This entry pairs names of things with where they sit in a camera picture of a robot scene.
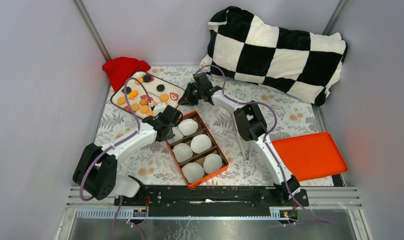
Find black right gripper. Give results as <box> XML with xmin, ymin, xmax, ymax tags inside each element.
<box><xmin>178</xmin><ymin>83</ymin><xmax>203</xmax><ymax>107</ymax></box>

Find white strawberry tray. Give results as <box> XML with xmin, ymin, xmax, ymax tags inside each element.
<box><xmin>110</xmin><ymin>71</ymin><xmax>185</xmax><ymax>119</ymax></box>

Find orange fish cookie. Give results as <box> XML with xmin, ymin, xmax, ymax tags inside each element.
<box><xmin>128</xmin><ymin>90</ymin><xmax>139</xmax><ymax>100</ymax></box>

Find orange cookie tin box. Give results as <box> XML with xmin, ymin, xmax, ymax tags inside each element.
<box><xmin>167</xmin><ymin>111</ymin><xmax>229</xmax><ymax>189</ymax></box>

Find round orange cookie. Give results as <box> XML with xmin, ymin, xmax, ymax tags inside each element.
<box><xmin>159</xmin><ymin>93</ymin><xmax>169</xmax><ymax>102</ymax></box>
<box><xmin>131</xmin><ymin>103</ymin><xmax>140</xmax><ymax>112</ymax></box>
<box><xmin>139</xmin><ymin>99</ymin><xmax>148</xmax><ymax>106</ymax></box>
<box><xmin>139</xmin><ymin>105</ymin><xmax>150</xmax><ymax>114</ymax></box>
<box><xmin>117</xmin><ymin>96</ymin><xmax>126</xmax><ymax>105</ymax></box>

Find metal tongs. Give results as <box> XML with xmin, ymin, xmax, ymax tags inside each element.
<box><xmin>230</xmin><ymin>113</ymin><xmax>253</xmax><ymax>161</ymax></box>

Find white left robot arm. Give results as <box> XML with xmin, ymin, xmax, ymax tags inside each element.
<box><xmin>72</xmin><ymin>105</ymin><xmax>183</xmax><ymax>206</ymax></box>

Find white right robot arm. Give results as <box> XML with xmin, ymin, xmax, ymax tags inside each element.
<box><xmin>179</xmin><ymin>72</ymin><xmax>301</xmax><ymax>206</ymax></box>

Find floral table mat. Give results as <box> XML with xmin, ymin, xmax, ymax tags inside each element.
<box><xmin>94</xmin><ymin>76</ymin><xmax>323</xmax><ymax>186</ymax></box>

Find black round cookie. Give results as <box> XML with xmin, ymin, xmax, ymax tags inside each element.
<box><xmin>156</xmin><ymin>84</ymin><xmax>165</xmax><ymax>93</ymax></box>
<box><xmin>143</xmin><ymin>74</ymin><xmax>154</xmax><ymax>83</ymax></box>
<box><xmin>121</xmin><ymin>86</ymin><xmax>132</xmax><ymax>94</ymax></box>

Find red knit hat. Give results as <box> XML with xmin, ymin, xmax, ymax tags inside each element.
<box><xmin>102</xmin><ymin>56</ymin><xmax>151</xmax><ymax>91</ymax></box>

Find black white checkered pillow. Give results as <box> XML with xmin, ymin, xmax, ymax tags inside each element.
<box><xmin>200</xmin><ymin>6</ymin><xmax>348</xmax><ymax>106</ymax></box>

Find orange tin lid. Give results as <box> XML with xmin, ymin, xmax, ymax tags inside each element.
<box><xmin>272</xmin><ymin>132</ymin><xmax>348</xmax><ymax>182</ymax></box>

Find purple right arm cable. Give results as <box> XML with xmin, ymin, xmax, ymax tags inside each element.
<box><xmin>195</xmin><ymin>64</ymin><xmax>335</xmax><ymax>226</ymax></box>

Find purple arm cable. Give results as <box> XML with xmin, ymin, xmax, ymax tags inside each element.
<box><xmin>195</xmin><ymin>64</ymin><xmax>335</xmax><ymax>226</ymax></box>
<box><xmin>78</xmin><ymin>76</ymin><xmax>156</xmax><ymax>203</ymax></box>

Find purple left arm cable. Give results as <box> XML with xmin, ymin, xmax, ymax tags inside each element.
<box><xmin>78</xmin><ymin>76</ymin><xmax>156</xmax><ymax>203</ymax></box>

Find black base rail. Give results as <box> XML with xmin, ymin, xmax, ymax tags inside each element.
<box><xmin>114</xmin><ymin>185</ymin><xmax>295</xmax><ymax>218</ymax></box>

